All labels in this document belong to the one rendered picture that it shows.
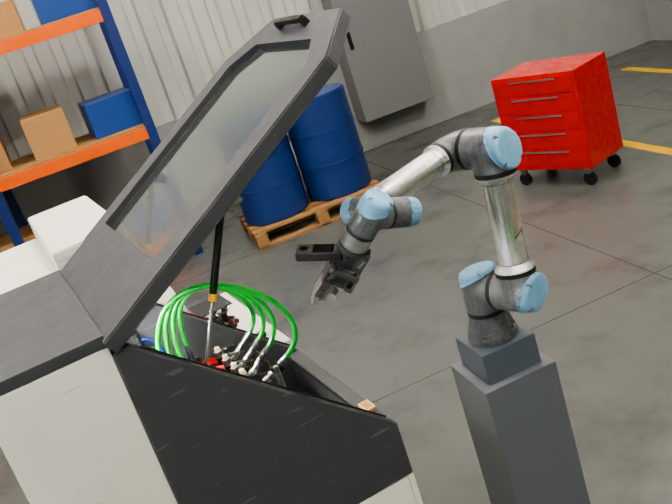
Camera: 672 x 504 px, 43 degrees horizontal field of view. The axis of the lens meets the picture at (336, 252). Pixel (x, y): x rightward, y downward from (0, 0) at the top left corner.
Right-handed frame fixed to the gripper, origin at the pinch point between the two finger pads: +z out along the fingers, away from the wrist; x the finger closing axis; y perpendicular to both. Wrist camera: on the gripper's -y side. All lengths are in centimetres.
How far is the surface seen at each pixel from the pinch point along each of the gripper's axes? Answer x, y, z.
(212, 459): -38.2, -9.8, 25.6
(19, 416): -50, -53, 19
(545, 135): 393, 174, 86
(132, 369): -36, -35, 9
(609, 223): 295, 206, 83
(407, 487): -21, 43, 30
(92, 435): -46, -37, 22
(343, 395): 3.3, 22.5, 30.5
